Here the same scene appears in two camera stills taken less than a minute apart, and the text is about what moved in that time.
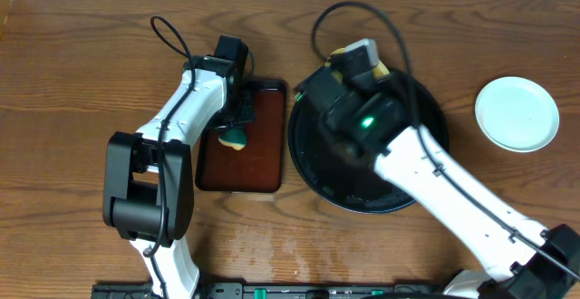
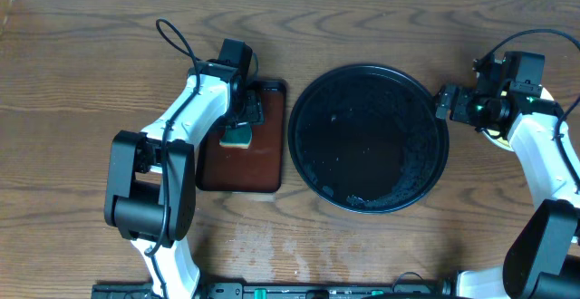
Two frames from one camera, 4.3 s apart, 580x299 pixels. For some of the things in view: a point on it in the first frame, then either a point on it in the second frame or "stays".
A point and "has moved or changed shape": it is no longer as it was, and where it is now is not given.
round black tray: (342, 174) stays
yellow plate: (353, 56) to (502, 141)
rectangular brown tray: (258, 165) stays
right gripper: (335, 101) to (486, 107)
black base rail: (279, 291) stays
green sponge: (234, 137) has moved or changed shape
